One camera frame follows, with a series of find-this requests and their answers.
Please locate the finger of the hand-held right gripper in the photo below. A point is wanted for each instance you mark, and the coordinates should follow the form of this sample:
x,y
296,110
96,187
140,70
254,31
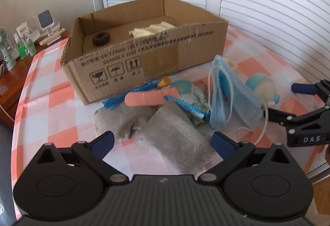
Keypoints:
x,y
275,115
304,88

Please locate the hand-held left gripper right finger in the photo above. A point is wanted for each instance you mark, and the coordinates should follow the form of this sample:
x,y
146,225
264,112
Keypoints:
x,y
221,142

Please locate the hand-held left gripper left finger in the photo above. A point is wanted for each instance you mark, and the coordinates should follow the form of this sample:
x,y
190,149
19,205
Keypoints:
x,y
104,143

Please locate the grey fleece cloth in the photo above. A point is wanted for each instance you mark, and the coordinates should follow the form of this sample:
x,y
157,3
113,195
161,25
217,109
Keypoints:
x,y
175,135
113,117

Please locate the blue and cream plush toy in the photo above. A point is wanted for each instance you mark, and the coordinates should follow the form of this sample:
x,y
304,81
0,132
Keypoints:
x,y
261,88

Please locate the blue face mask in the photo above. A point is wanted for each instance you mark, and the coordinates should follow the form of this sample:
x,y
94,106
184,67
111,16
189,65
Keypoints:
x,y
226,94

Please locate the light blue embroidered sachet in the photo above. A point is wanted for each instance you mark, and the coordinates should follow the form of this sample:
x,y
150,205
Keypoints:
x,y
187,90

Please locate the pink adhesive bandage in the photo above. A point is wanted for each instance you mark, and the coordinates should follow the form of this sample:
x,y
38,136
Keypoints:
x,y
147,97

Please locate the cardboard box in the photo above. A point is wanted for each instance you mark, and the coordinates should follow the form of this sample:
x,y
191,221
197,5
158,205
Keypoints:
x,y
159,61

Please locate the orange checked tablecloth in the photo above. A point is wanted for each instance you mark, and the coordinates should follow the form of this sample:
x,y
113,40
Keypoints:
x,y
51,102

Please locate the black hair scrunchie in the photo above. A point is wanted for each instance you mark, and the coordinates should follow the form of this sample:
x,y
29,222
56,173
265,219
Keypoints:
x,y
101,39

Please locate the wooden nightstand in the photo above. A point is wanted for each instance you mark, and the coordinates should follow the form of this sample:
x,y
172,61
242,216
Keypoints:
x,y
15,79

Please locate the cream cloth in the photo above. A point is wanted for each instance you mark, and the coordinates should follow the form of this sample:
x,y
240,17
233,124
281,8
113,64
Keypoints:
x,y
152,30

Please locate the green bottle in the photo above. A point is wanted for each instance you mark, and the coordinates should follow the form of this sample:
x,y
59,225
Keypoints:
x,y
22,50

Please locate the white cosmetic tube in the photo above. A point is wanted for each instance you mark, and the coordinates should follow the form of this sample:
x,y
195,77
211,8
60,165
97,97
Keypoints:
x,y
24,31

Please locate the white phone stand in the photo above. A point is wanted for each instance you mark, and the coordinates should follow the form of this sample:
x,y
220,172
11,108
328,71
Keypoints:
x,y
45,18

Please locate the green desk fan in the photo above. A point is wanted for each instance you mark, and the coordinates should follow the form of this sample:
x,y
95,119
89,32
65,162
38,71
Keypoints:
x,y
2,40

